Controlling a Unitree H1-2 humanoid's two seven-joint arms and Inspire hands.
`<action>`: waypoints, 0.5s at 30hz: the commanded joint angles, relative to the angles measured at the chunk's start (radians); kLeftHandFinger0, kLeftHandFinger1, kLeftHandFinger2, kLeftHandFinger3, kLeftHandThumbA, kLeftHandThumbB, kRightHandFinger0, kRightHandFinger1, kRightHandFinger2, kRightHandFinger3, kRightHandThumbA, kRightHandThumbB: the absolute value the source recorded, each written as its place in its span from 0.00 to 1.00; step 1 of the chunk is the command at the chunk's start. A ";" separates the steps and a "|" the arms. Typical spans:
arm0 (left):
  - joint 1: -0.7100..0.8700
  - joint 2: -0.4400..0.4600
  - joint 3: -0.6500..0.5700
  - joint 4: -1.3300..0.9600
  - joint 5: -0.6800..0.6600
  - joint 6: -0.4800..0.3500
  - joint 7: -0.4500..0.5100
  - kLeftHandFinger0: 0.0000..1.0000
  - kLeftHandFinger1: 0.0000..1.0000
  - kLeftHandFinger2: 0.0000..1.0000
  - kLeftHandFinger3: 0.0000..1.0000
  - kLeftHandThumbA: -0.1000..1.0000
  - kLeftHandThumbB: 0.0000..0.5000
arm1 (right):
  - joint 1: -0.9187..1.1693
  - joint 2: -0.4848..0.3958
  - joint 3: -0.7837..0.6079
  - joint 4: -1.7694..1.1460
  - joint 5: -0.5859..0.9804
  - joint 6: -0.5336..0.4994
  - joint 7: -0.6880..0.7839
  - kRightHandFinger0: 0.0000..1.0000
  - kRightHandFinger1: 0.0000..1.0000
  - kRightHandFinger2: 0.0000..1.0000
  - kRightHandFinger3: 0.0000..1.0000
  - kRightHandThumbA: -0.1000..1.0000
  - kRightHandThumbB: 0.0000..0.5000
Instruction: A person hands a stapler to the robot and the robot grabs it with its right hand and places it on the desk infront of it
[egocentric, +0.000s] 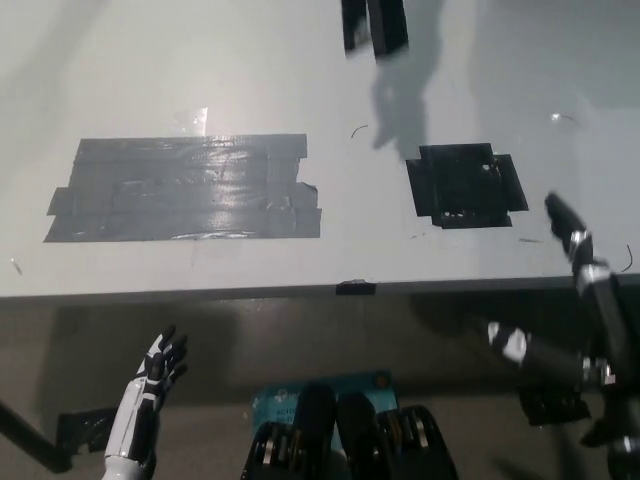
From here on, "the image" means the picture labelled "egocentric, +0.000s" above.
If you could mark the small black tape strip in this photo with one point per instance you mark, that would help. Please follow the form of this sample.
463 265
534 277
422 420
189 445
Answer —
356 288

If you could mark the grey duct tape patch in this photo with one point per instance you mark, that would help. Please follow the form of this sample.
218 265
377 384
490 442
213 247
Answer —
190 195

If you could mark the crumpled black floor tape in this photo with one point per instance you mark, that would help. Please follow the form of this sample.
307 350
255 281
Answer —
85 430
550 407

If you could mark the black tape patch square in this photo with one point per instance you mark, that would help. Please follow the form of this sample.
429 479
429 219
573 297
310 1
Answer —
465 185

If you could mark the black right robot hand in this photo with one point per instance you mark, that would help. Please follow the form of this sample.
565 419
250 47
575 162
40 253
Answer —
602 310

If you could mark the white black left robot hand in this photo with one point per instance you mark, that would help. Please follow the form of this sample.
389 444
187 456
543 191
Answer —
150 380

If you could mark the black table leg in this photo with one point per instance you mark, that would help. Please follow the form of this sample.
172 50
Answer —
30 440

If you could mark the clear tape piece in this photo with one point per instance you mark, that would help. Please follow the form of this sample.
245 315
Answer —
192 120

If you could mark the black stapler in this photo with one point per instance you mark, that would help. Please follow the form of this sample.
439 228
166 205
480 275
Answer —
387 25

